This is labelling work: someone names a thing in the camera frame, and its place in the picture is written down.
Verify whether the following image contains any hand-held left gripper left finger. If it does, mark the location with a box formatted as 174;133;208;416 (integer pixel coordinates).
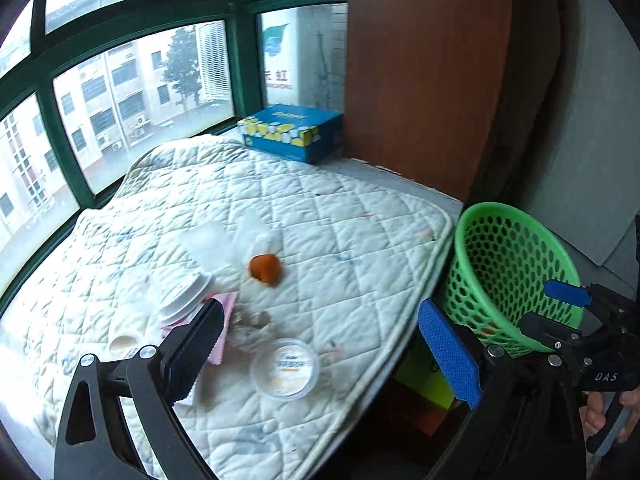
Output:
54;299;226;480

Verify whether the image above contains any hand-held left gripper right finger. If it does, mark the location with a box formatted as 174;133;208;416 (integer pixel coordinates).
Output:
418;299;588;480

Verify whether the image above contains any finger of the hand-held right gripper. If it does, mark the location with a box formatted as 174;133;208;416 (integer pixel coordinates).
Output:
543;279;626;311
518;312;585;357

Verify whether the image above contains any pink wrapper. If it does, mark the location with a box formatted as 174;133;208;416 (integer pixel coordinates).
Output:
160;291;237;366

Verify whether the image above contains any tissue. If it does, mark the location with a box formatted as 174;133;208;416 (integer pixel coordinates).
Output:
227;307;273;353

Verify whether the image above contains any green perforated plastic basket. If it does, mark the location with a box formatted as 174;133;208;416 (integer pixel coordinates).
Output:
442;202;585;358

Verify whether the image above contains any round clear plastic container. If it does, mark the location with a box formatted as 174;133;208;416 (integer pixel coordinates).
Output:
250;338;321;400

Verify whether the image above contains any person's right hand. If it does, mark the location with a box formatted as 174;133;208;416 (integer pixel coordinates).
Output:
582;389;640;445

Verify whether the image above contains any yellow green box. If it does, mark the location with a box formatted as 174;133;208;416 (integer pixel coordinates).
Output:
395;340;456;408

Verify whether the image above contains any clear plastic bag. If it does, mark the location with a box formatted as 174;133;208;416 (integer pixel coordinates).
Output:
175;210;281;281

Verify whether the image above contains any white quilted mat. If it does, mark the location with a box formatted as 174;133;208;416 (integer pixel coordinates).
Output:
20;135;463;480

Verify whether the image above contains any blue and yellow tissue box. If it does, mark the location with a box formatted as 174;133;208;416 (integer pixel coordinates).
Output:
236;104;344;165

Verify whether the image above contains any brown wooden cabinet panel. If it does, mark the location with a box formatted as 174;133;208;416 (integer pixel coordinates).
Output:
345;0;513;203

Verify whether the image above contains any building outside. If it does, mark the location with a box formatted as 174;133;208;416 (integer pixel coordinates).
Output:
0;25;201;241

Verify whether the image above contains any white carton with blue print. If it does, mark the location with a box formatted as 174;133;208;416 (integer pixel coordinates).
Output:
261;22;296;93

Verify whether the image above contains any green window frame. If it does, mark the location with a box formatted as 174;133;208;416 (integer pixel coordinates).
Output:
0;0;348;311

